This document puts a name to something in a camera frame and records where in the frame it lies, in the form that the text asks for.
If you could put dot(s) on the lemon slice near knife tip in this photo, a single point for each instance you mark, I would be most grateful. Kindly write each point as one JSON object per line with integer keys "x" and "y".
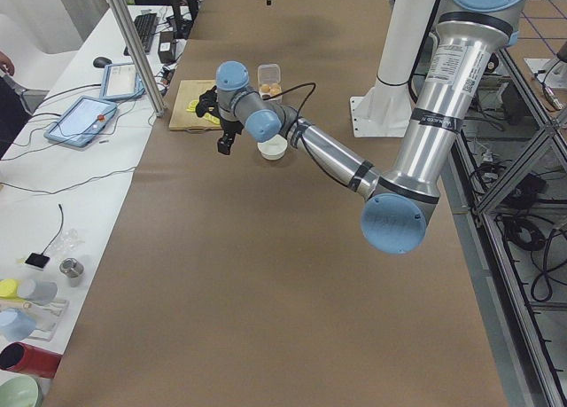
{"x": 191, "y": 107}

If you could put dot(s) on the black box on desk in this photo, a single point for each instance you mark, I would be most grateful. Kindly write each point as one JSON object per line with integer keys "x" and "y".
{"x": 167, "y": 47}

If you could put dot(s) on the aluminium frame post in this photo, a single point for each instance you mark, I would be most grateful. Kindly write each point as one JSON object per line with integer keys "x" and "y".
{"x": 136, "y": 51}

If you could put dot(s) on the light blue cup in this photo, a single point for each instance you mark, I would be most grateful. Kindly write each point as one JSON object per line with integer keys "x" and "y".
{"x": 16, "y": 325}

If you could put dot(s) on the clear plastic egg box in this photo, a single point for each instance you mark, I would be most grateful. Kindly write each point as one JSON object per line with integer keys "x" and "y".
{"x": 269, "y": 74}

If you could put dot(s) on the grey cup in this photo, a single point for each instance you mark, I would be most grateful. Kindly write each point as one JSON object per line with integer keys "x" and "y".
{"x": 39, "y": 292}

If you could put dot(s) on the dark grey pad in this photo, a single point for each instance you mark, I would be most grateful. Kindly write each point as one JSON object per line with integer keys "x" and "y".
{"x": 38, "y": 261}

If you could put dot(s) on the near blue teach pendant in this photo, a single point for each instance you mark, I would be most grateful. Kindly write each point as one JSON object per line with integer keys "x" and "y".
{"x": 81, "y": 122}

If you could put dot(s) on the green bowl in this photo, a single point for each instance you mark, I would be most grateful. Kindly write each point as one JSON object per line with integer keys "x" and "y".
{"x": 22, "y": 391}

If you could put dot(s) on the lemon slice top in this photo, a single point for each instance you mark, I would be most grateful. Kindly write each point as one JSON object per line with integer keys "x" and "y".
{"x": 214, "y": 119}

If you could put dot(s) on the brown egg in box front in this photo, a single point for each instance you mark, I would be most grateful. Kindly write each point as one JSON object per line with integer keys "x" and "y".
{"x": 275, "y": 89}

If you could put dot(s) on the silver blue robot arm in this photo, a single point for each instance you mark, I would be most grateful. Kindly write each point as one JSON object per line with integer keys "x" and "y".
{"x": 398, "y": 203}

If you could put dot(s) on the far blue teach pendant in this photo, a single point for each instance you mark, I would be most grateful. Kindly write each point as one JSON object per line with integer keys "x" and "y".
{"x": 121, "y": 82}

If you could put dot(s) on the black computer mouse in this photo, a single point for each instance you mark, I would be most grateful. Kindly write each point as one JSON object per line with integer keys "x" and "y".
{"x": 101, "y": 62}

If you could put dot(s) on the red bottle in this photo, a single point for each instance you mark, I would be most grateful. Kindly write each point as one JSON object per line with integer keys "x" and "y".
{"x": 27, "y": 359}

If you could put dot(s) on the white paper bowl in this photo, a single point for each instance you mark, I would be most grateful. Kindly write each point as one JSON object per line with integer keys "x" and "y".
{"x": 274, "y": 148}

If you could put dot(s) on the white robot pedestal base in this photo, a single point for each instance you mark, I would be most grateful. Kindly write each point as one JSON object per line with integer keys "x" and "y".
{"x": 386, "y": 108}

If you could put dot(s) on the yellow cup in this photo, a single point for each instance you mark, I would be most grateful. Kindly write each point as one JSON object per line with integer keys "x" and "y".
{"x": 9, "y": 288}

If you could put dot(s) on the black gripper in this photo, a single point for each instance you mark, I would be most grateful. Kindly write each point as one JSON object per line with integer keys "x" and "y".
{"x": 229, "y": 128}

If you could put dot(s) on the blue teach pendant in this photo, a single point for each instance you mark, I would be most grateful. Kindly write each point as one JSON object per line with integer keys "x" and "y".
{"x": 81, "y": 122}
{"x": 121, "y": 82}

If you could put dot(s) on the small metal cylinder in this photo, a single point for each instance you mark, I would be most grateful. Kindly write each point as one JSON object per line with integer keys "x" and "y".
{"x": 73, "y": 270}

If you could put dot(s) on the black keyboard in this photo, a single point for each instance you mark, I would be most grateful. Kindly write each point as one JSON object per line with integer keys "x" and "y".
{"x": 145, "y": 25}

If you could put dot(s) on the wooden cutting board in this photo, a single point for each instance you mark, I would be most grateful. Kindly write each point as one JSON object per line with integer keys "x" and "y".
{"x": 184, "y": 112}

